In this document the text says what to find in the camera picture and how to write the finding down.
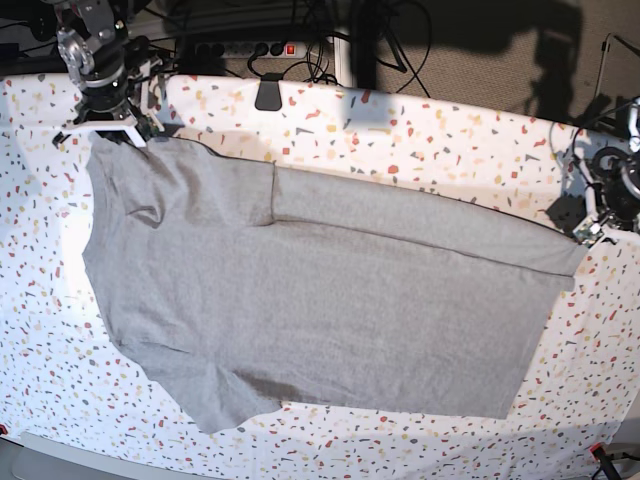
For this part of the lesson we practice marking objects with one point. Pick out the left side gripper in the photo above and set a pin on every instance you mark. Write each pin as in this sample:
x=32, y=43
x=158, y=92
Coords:
x=611, y=193

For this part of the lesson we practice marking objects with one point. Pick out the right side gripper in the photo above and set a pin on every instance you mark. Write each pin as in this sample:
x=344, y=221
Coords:
x=112, y=91

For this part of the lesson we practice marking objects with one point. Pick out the grey T-shirt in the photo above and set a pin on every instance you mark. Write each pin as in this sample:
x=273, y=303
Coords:
x=237, y=285

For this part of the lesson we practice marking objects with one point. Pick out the black table clamp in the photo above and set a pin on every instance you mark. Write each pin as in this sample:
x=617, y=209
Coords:
x=268, y=97

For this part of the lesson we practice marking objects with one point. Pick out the white power strip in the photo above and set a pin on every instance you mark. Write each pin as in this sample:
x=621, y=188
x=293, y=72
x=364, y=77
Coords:
x=247, y=49

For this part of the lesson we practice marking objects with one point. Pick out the thin metal stand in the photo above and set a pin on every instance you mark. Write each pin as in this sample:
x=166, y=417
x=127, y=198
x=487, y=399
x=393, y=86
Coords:
x=606, y=45

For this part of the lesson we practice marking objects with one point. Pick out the red clamp bottom right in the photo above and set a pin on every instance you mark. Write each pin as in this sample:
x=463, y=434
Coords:
x=605, y=464

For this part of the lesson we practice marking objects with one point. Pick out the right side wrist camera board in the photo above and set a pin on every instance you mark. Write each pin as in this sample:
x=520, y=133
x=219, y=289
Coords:
x=148, y=126

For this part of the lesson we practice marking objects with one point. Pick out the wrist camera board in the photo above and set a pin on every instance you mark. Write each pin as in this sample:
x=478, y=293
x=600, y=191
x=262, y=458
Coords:
x=588, y=232
x=148, y=126

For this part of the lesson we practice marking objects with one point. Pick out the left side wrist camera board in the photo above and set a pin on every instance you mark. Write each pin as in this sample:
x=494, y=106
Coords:
x=588, y=232

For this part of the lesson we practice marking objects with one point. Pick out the grey table frame leg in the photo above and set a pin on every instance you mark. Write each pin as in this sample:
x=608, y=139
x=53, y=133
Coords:
x=342, y=63

